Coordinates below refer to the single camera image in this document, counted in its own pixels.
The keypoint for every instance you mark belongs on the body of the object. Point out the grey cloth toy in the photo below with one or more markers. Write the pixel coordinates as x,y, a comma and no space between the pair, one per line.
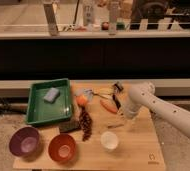
88,93

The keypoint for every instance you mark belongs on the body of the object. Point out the dark rectangular block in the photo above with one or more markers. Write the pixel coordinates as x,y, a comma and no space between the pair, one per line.
69,126

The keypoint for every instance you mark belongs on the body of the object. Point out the orange carrot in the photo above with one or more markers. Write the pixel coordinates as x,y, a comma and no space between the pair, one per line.
108,107

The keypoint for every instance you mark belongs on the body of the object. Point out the green plastic tray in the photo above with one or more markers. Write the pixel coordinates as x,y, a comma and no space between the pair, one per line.
40,112

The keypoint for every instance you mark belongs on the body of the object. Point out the wooden board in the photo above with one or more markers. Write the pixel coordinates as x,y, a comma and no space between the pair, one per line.
138,148

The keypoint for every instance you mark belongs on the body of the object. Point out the purple bowl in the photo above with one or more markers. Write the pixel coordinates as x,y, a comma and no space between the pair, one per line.
24,142

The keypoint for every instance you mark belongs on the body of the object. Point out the orange bowl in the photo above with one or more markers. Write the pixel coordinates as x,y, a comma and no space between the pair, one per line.
62,148

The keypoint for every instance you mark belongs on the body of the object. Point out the brown grape bunch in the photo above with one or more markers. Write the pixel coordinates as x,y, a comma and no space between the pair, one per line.
85,122

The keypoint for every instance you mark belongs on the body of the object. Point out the blue sponge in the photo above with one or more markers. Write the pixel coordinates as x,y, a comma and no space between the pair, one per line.
51,95

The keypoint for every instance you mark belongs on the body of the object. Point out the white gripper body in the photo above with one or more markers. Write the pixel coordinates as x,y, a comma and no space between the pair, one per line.
130,108

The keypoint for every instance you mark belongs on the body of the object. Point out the small dark fork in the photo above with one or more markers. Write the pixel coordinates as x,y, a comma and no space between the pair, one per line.
115,126

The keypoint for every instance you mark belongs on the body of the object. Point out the white cup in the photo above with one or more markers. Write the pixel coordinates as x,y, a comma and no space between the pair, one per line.
109,140

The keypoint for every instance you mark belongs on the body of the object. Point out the orange fruit toy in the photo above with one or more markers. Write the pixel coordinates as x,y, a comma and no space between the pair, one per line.
82,100

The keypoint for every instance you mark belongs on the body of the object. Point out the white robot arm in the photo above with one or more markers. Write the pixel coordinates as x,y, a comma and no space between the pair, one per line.
142,94

